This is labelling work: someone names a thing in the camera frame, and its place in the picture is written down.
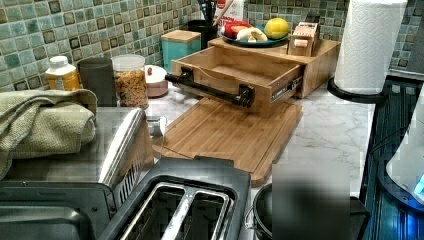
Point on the wooden drawer with black handle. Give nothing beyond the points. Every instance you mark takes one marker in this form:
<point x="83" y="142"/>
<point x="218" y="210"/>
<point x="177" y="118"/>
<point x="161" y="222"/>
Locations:
<point x="250" y="81"/>

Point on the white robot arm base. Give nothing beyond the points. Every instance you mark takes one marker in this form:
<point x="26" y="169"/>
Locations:
<point x="406" y="167"/>

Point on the wooden drawer cabinet box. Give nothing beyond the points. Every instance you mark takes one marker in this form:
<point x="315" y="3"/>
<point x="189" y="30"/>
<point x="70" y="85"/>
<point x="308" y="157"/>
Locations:
<point x="319" y="68"/>

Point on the bamboo cutting board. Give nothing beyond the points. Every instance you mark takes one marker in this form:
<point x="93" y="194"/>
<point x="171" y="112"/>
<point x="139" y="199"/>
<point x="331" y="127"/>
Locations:
<point x="212" y="129"/>

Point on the pink pot with white lid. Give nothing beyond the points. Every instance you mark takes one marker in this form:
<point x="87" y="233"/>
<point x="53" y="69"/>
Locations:
<point x="157" y="86"/>

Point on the black two-slot toaster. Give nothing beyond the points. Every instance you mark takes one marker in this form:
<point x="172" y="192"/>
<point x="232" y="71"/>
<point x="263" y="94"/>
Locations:
<point x="181" y="199"/>

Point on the teal canister with wooden lid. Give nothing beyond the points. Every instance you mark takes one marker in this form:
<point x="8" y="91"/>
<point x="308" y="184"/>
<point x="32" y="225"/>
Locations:
<point x="178" y="44"/>

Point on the clear jar of colourful cereal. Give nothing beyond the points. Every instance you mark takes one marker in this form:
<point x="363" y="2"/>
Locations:
<point x="130" y="80"/>

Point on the black utensil holder cup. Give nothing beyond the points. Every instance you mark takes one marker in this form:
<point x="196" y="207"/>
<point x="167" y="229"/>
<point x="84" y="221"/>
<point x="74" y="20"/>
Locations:
<point x="208" y="31"/>

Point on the plush watermelon slice toy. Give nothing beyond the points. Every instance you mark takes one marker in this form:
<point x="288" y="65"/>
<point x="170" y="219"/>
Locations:
<point x="232" y="28"/>

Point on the plush banana toy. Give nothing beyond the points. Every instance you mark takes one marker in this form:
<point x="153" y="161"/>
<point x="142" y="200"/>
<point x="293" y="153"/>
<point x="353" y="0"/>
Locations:
<point x="251" y="34"/>

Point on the blue plate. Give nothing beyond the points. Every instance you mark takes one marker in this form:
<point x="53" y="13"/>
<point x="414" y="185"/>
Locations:
<point x="265" y="44"/>

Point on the white carton box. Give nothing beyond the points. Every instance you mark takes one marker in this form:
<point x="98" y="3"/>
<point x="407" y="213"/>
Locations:
<point x="234" y="12"/>

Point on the small wooden caddy box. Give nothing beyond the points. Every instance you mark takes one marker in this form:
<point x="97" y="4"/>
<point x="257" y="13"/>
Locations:
<point x="303" y="39"/>

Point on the dark grey cylinder cup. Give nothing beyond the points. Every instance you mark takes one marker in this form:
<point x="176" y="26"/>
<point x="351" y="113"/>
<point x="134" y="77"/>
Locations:
<point x="97" y="76"/>

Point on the black paper towel holder base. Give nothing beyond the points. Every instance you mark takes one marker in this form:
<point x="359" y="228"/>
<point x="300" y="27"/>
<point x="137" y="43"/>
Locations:
<point x="354" y="97"/>

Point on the yellow bottle with white cap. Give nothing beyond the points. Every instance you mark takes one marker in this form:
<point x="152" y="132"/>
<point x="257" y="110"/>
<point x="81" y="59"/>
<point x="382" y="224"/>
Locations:
<point x="61" y="75"/>

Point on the green folded towel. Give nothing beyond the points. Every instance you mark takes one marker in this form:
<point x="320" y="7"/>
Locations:
<point x="39" y="123"/>

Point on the stainless steel toaster oven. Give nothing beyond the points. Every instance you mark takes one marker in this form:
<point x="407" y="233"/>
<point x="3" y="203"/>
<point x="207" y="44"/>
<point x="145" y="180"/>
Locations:
<point x="74" y="196"/>

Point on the paper towel roll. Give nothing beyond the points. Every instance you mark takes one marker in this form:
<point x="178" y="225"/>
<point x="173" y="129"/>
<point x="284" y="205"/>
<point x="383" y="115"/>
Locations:
<point x="368" y="41"/>

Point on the black pot with handle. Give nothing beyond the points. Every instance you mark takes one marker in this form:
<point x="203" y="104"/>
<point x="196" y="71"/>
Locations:
<point x="305" y="213"/>

